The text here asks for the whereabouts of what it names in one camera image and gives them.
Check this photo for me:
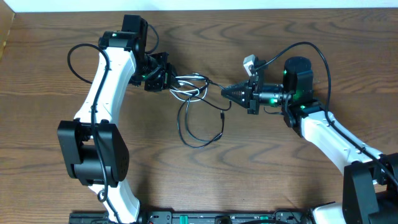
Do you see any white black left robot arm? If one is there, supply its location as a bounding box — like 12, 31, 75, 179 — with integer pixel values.
57, 30, 177, 223

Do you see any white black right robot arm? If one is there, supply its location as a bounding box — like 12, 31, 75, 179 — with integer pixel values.
221, 66, 397, 223

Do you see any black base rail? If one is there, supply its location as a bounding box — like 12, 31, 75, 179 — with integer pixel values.
68, 208, 382, 224

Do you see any white usb cable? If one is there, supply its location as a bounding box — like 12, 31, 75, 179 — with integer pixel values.
169, 73, 210, 103

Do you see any black usb cable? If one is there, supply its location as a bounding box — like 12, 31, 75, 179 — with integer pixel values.
170, 73, 233, 149

